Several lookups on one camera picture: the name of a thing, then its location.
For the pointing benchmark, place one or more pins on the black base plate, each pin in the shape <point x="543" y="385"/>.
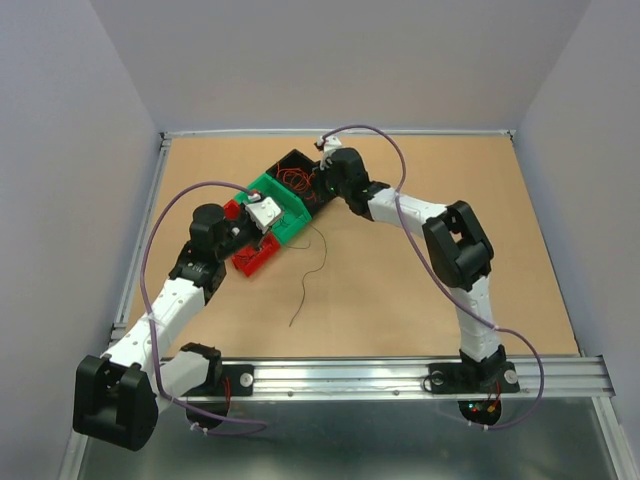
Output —
<point x="226" y="380"/>
<point x="461" y="378"/>

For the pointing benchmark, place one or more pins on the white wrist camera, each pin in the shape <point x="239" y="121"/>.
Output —
<point x="327" y="146"/>
<point x="264" y="212"/>

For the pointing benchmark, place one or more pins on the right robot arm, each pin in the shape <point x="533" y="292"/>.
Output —
<point x="460" y="257"/>

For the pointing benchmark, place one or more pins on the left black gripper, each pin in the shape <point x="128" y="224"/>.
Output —
<point x="244" y="215"/>

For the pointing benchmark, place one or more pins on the red plastic bin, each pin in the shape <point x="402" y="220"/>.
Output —
<point x="249" y="259"/>

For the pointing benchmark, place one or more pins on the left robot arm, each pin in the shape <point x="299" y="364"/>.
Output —
<point x="119" y="395"/>

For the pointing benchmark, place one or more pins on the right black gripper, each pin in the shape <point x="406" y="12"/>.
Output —
<point x="322" y="178"/>

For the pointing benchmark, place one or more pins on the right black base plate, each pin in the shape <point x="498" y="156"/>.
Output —
<point x="461" y="378"/>

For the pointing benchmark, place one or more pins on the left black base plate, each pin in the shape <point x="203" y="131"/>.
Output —
<point x="226" y="380"/>

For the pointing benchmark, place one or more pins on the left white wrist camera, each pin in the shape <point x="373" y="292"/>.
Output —
<point x="264" y="212"/>

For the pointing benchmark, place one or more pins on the black plastic bin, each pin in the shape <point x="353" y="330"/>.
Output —
<point x="300" y="175"/>

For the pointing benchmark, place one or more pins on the aluminium mounting rail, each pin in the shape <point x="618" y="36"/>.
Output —
<point x="362" y="379"/>

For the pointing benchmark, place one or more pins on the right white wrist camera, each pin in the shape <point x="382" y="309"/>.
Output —
<point x="327" y="146"/>

